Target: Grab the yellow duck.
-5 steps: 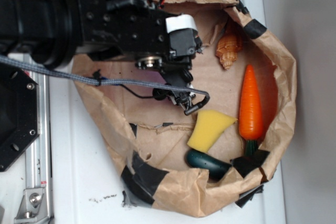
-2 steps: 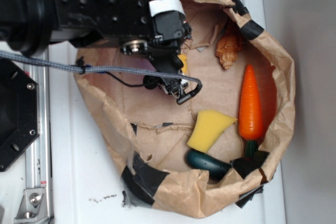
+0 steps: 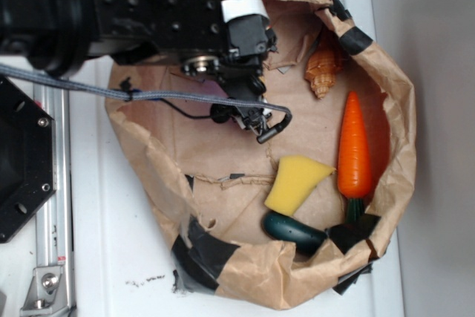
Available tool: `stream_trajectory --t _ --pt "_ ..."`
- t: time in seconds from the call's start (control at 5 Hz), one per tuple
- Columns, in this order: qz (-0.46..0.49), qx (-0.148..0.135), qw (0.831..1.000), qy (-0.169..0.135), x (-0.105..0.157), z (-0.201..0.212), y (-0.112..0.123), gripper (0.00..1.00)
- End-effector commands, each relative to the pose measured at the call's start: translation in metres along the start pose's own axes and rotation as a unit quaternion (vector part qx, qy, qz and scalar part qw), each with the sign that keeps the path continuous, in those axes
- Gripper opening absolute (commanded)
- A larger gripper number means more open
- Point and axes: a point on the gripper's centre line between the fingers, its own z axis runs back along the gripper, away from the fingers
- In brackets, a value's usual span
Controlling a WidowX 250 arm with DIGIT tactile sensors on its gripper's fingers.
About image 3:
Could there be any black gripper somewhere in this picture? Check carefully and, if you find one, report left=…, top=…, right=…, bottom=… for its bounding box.
left=96, top=0, right=276, bottom=132

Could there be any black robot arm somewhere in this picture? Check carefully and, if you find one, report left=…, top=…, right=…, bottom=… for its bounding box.
left=1, top=0, right=278, bottom=139

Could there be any tan conch seashell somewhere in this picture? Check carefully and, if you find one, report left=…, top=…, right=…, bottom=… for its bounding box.
left=304, top=27, right=343, bottom=99

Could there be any brown paper bag basin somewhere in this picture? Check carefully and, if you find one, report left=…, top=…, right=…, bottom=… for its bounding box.
left=105, top=0, right=416, bottom=310

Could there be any yellow sponge piece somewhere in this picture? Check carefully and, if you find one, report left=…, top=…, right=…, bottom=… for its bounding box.
left=264, top=155, right=335, bottom=216

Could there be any orange toy carrot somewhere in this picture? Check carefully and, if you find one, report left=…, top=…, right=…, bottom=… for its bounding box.
left=337, top=91, right=372, bottom=223

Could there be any dark green toy cucumber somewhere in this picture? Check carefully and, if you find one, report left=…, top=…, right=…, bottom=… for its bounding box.
left=262, top=212, right=327, bottom=255

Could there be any grey braided cable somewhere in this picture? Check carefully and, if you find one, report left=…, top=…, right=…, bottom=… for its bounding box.
left=0, top=64, right=293, bottom=144

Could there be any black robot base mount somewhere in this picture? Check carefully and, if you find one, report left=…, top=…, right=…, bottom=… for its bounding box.
left=1, top=76, right=55, bottom=244

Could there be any aluminium frame rail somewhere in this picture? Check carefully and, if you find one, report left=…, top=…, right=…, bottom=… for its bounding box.
left=20, top=85, right=76, bottom=316

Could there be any metal corner bracket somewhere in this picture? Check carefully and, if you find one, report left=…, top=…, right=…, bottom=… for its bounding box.
left=19, top=266, right=70, bottom=316

